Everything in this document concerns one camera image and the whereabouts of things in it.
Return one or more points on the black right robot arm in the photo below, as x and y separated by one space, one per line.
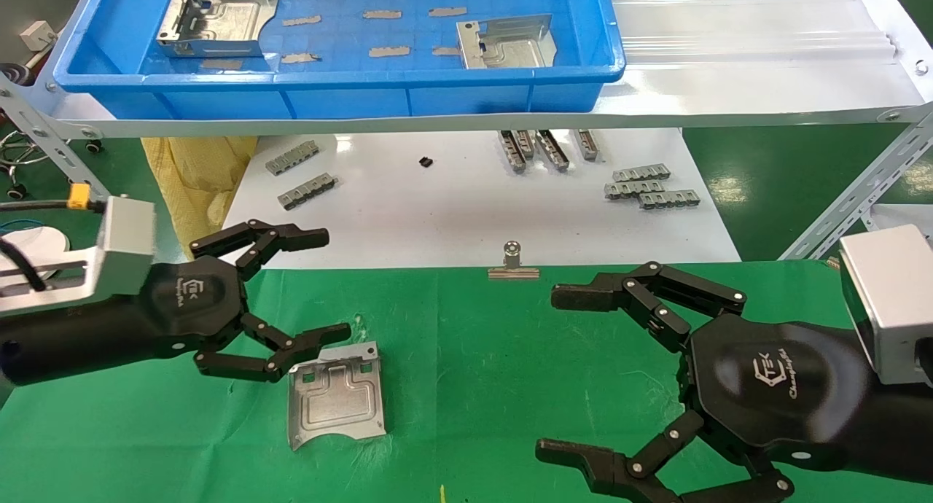
907 434

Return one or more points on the grey tape piece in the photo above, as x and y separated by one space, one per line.
300 57
221 64
443 51
447 12
300 21
382 14
389 51

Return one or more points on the round white stand base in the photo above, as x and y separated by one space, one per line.
51 240

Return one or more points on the black rubber wheel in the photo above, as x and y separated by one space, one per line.
11 74

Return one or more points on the white metal shelf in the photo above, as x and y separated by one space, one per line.
729 95

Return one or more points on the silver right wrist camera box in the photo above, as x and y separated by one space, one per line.
889 299

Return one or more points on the perforated steel shelf brace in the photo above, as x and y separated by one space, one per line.
44 135
860 189

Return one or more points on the translucent corrugated plastic sheet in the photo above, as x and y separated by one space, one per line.
729 22

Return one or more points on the stamped grey metal part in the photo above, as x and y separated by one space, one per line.
339 401
233 14
510 51

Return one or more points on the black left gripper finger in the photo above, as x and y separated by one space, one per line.
299 237
321 339

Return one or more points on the silver binder clip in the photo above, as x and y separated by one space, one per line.
514 273

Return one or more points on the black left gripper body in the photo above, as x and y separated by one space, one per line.
189 302

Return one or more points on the green table cloth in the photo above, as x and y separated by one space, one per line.
466 357

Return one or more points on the yellow woven bag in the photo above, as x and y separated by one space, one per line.
197 182

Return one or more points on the chrome stool base with casters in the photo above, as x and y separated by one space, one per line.
18 153

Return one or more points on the blue plastic bin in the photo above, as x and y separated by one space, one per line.
350 98

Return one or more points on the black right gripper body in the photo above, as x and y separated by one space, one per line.
773 386

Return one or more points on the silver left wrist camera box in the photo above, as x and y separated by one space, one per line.
127 244

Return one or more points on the grey slotted metal bar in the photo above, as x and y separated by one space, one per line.
552 151
526 144
669 200
512 153
307 191
291 158
586 144
633 189
641 173

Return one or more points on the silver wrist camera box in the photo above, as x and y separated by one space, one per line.
127 244
889 299

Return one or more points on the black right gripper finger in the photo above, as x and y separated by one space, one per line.
576 455
583 297

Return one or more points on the white wall socket box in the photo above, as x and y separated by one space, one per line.
38 35

